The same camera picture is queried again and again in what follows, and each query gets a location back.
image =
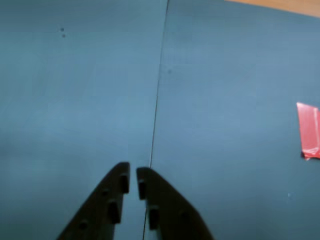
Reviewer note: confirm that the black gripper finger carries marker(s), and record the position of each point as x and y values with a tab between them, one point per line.
95	212
175	217

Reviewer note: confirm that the gray mat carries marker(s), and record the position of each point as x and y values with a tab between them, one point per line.
225	100
75	75

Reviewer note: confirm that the red tape patch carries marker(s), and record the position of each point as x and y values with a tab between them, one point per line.
310	130

